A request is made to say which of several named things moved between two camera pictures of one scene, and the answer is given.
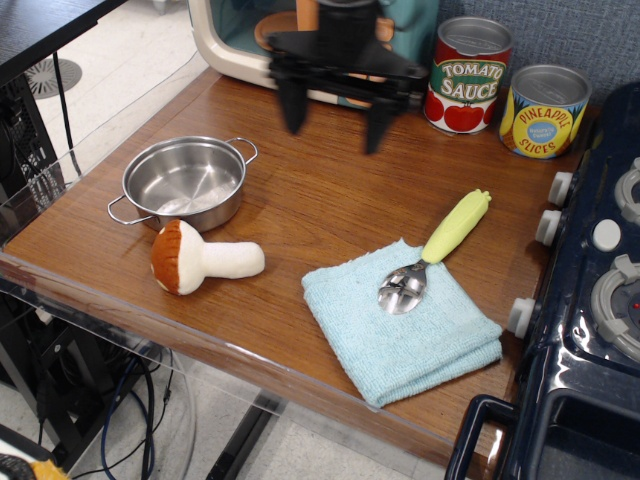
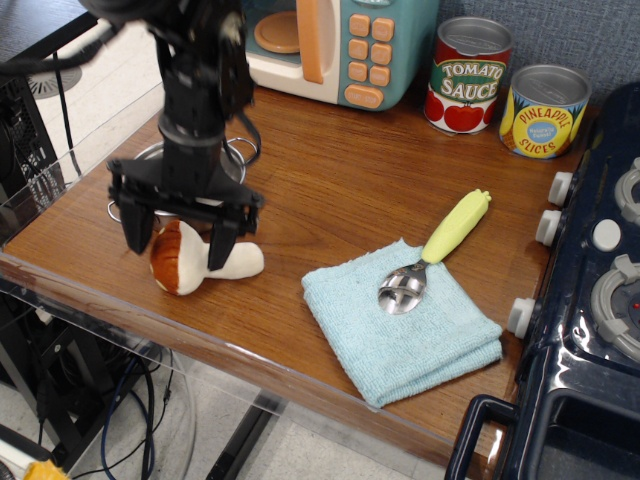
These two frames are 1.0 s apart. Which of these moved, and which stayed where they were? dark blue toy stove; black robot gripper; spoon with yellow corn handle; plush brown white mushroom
Moved: black robot gripper
Stayed: dark blue toy stove; plush brown white mushroom; spoon with yellow corn handle
